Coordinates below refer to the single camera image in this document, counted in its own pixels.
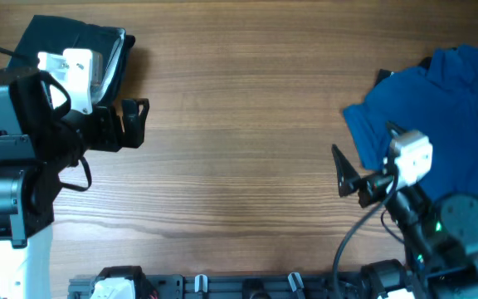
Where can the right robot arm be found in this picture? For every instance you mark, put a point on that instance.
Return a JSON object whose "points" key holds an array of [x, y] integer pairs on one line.
{"points": [[440, 238]]}

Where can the blue t-shirt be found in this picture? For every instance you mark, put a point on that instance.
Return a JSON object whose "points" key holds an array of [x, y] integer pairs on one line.
{"points": [[438, 97]]}

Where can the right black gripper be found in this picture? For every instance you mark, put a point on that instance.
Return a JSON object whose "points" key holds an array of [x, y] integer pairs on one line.
{"points": [[349, 178]]}

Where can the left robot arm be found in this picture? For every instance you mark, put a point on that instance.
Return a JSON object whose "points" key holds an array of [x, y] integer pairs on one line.
{"points": [[37, 142]]}

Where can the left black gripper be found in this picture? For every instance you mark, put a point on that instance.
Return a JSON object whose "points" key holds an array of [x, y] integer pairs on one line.
{"points": [[134, 123]]}

